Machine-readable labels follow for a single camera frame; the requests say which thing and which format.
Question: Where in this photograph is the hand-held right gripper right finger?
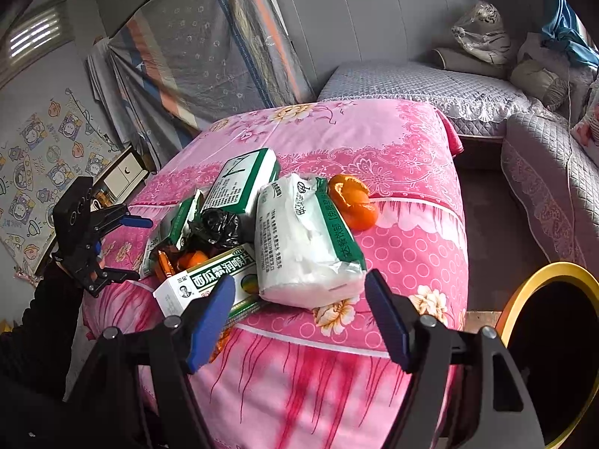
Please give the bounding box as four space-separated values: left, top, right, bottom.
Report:
364 269 547 449

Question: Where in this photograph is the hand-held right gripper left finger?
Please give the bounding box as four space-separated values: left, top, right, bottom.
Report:
66 274 237 449

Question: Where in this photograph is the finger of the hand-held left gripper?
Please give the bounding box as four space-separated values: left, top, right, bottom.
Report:
80 264 141 298
91 202 154 240

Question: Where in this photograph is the orange snack packet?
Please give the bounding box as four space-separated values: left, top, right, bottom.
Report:
154 249 177 281

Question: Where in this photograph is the green white tissue packet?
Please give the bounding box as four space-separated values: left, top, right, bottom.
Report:
201 148 282 230

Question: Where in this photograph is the orange peel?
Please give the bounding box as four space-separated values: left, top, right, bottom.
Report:
328 174 380 232

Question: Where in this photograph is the yellow trash bin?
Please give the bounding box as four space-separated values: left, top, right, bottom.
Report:
496 262 599 449

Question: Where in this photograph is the person's left forearm black sleeve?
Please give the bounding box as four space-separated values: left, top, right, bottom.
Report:
0 262 141 449

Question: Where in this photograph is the small green white box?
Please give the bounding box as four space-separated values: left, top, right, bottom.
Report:
140 192 207 277

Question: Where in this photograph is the white medicine box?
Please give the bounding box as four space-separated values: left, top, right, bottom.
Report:
153 243 270 333

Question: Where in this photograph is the white cabinet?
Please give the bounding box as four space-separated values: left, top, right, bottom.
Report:
91 145 150 202

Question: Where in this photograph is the pink floral blanket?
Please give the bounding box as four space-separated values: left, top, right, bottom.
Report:
82 98 471 449

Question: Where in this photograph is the black plastic bag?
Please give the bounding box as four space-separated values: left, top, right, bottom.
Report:
189 208 241 248

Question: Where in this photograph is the large white tissue packet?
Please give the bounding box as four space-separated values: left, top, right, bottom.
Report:
255 173 368 309

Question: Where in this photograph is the grey hanging cloth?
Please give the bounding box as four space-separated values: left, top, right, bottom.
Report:
86 37 155 169

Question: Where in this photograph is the small slatted window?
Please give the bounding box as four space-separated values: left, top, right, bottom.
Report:
8 8 67 58

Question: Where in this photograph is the grey quilted sofa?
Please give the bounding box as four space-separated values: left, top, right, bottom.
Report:
318 33 599 272

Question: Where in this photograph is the grey bolster pillow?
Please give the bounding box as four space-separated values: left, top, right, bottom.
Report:
431 47 511 80

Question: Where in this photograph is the baby print pillow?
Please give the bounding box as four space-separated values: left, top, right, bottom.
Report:
571 89 599 164

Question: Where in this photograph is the grey ruffled cushion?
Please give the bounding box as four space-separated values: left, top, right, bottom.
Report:
510 58 569 113

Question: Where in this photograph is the tiger plush in plastic bag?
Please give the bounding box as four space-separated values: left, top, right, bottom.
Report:
451 0 513 65

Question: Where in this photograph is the blue curtain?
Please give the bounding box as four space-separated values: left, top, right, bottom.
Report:
540 0 599 68

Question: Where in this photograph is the cartoon print wall cloth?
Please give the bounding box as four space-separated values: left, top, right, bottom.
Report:
0 86 122 286

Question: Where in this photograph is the white cable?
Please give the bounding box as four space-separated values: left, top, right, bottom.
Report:
565 69 575 128

